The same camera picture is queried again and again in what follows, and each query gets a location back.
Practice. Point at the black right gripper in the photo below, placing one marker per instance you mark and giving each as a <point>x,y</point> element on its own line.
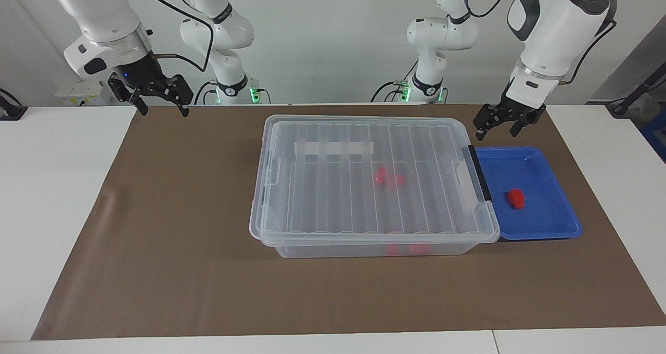
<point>143,75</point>

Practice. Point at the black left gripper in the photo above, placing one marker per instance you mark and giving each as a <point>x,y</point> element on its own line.
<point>522,109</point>

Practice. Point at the clear ribbed plastic lid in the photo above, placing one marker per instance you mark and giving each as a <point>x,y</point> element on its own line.
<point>333,198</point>

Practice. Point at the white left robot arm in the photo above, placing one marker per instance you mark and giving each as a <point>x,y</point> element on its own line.
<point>556,26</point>

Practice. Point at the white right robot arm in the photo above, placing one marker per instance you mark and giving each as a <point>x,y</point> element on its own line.
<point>99,15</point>

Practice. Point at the blue plastic tray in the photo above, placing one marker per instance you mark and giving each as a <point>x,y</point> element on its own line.
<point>541,218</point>

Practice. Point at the clear plastic storage box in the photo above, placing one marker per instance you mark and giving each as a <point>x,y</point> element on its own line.
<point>333,250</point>

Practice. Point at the white power strip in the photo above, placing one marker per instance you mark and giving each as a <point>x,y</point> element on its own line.
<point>78,91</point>

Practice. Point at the black stand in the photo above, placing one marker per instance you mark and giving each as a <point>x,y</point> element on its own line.
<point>635,93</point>

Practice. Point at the blue crate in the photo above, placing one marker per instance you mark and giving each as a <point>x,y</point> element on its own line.
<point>656,135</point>

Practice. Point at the brown table mat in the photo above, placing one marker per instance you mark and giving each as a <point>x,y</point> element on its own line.
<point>182,270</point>

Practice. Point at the black clamp mount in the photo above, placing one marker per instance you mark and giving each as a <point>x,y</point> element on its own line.
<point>10,109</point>

